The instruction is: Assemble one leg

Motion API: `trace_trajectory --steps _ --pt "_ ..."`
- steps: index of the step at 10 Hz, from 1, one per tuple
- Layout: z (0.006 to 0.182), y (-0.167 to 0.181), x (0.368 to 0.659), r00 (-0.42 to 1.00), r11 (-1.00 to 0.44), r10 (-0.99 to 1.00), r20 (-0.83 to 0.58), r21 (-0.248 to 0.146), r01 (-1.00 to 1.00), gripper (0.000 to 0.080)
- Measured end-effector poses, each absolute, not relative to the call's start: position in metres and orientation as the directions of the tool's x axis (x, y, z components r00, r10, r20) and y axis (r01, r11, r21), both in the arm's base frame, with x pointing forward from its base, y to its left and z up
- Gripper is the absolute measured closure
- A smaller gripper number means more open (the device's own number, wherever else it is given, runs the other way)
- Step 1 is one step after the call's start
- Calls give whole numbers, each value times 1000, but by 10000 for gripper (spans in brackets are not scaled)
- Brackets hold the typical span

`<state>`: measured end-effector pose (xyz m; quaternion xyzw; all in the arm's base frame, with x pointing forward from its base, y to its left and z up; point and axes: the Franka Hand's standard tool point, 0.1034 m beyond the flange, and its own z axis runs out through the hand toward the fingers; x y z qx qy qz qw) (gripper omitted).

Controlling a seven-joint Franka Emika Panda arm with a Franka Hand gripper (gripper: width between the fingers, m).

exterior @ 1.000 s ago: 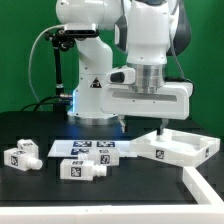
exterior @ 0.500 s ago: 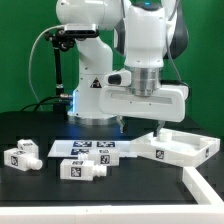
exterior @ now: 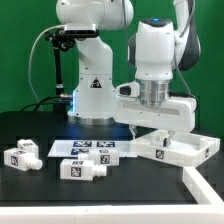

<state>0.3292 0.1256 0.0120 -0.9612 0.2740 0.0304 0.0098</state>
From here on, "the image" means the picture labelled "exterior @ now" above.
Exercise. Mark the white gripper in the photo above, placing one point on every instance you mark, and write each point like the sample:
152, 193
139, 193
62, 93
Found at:
175, 115

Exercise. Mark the white L-shaped fence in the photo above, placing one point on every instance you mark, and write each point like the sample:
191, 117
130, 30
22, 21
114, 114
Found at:
209, 209

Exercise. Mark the white square tabletop part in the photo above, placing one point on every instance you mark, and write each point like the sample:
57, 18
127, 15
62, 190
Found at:
186, 149

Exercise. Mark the white paper with tags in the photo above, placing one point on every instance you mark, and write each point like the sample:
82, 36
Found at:
71, 148

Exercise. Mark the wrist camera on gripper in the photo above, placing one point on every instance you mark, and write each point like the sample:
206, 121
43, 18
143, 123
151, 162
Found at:
131, 89

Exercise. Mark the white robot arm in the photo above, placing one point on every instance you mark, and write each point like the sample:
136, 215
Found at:
157, 50

